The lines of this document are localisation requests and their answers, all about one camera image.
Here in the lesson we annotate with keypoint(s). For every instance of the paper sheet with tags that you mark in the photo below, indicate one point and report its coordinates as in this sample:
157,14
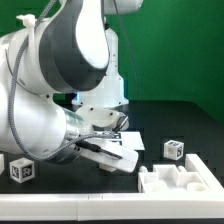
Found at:
127,139

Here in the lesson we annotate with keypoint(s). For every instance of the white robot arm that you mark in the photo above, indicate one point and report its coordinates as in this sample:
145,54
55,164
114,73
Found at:
52,75

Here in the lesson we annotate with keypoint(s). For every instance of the white tagged cube left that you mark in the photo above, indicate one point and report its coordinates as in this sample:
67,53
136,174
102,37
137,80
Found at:
22,170

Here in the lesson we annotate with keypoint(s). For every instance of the white L-shaped fence frame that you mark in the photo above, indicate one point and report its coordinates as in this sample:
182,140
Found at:
118,206

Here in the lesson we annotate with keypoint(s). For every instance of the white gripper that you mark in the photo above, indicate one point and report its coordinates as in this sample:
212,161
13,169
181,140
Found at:
100,147

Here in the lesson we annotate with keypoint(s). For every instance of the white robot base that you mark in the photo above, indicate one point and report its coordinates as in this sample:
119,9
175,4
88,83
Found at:
110,80

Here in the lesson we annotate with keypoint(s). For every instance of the white part at left edge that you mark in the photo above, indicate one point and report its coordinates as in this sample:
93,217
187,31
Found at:
2,166

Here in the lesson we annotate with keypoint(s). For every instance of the white chair seat part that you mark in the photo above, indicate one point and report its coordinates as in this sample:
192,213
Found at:
170,178

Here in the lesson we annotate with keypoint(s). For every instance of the small white tagged cube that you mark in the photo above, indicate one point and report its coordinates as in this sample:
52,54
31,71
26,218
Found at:
173,149

